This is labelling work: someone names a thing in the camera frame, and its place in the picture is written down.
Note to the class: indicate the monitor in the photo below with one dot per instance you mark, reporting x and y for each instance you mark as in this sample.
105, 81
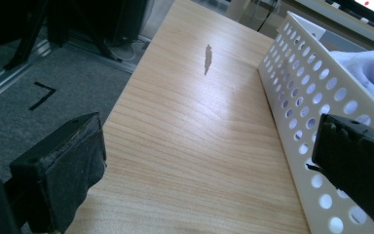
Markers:
371, 9

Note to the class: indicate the white cloth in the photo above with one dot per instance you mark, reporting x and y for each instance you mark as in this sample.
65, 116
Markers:
368, 73

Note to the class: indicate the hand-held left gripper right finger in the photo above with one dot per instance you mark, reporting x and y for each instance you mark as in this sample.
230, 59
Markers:
357, 162

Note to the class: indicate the aluminium floor rail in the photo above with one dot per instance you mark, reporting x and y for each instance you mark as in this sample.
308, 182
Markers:
11, 70

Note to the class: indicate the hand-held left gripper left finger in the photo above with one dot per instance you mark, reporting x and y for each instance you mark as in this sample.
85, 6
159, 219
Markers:
63, 169

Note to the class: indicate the cream perforated plastic basket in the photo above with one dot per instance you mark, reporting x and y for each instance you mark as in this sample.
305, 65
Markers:
300, 97

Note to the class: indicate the black metal stand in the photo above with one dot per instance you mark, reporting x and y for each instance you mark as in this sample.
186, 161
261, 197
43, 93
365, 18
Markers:
32, 31

